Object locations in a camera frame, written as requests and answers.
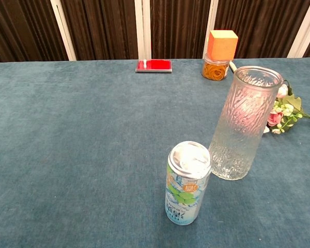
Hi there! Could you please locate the red ink pad box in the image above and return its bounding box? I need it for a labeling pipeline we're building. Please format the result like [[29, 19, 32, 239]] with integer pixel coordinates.
[[135, 59, 173, 73]]

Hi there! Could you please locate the clear jar of rubber bands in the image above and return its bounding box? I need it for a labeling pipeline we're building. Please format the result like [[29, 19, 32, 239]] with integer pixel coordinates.
[[201, 52, 231, 82]]

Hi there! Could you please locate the white frame post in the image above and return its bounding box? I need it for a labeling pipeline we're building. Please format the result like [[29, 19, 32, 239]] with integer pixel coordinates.
[[286, 0, 310, 58], [134, 0, 152, 60], [202, 0, 219, 60], [50, 0, 77, 61]]

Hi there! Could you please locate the textured clear glass vase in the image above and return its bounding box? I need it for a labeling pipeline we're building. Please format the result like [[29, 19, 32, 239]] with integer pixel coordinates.
[[208, 65, 285, 181]]

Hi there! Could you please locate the dark brown curtain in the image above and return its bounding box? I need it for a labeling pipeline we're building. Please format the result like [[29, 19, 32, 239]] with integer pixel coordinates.
[[0, 0, 310, 64]]

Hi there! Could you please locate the pink artificial flower bouquet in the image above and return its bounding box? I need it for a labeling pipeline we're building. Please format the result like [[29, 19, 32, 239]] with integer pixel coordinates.
[[262, 79, 310, 135]]

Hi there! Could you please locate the blue carpeted table top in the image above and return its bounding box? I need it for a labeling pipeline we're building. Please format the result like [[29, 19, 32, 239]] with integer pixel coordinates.
[[0, 58, 310, 248]]

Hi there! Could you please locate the orange foam cube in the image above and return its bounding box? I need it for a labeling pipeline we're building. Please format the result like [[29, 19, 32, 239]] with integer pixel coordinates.
[[206, 29, 239, 61]]

